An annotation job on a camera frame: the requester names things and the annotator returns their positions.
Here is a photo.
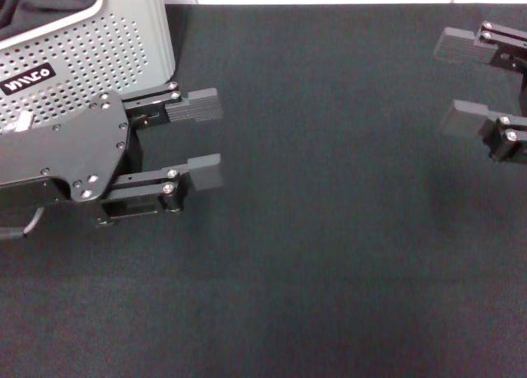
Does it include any black tablecloth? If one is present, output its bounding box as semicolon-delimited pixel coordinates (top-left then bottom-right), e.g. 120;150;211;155
0;2;527;378

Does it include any grey perforated storage box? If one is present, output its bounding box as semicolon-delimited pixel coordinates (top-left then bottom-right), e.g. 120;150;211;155
0;0;179;135

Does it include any dark crumpled cloth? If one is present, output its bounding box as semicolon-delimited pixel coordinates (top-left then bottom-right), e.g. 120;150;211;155
0;0;102;41

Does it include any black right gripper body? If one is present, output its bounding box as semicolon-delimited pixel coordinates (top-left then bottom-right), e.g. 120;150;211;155
516;63;527;118

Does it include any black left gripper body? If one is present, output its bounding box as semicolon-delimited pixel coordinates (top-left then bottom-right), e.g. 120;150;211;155
0;91;144;214

